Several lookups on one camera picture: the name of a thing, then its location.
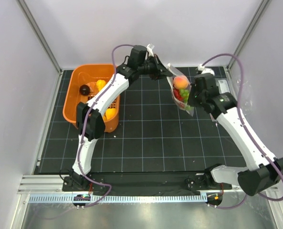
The yellow toy lemon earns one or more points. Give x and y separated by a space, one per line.
110 113

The dark plum toy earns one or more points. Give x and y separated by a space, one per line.
84 90

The yellow toy pear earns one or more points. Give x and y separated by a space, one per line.
100 84

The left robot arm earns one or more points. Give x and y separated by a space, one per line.
90 123

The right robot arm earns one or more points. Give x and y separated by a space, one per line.
263 169

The orange plastic basket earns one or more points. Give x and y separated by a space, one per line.
87 74

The slotted cable duct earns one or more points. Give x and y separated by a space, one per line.
76 198

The black grid mat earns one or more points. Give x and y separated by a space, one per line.
152 135

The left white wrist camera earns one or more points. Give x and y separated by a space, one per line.
150 48

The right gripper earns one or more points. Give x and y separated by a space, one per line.
190 101

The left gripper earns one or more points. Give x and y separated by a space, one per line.
159 70

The green toy grapes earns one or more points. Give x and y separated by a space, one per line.
184 95

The spare zip bags orange zippers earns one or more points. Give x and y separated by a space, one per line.
222 86

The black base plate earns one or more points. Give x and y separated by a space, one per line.
145 184

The red toy lobster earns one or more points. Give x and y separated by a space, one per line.
179 100

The peach toy fruit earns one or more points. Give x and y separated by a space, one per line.
180 82

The clear dotted zip bag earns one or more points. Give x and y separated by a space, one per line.
176 72

